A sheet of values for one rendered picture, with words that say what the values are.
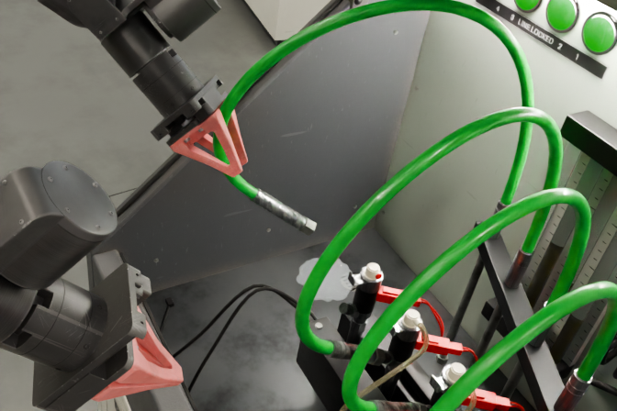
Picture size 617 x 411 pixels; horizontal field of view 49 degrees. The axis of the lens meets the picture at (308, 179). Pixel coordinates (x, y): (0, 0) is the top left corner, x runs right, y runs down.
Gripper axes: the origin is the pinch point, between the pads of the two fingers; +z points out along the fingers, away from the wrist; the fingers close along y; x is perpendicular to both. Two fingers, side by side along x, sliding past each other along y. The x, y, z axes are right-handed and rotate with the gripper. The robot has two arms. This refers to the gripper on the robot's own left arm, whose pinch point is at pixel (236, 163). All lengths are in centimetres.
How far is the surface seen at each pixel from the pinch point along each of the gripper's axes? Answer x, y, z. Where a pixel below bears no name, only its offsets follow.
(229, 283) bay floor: 26.6, 25.1, 20.4
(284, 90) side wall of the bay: -2.4, 24.6, -0.4
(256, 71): -9.6, -2.0, -7.1
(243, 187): 1.8, 1.3, 3.1
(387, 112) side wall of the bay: -9.9, 39.1, 14.8
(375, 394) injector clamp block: 3.6, -4.4, 32.6
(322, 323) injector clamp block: 7.5, 4.7, 25.3
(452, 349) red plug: -8.2, -5.5, 31.2
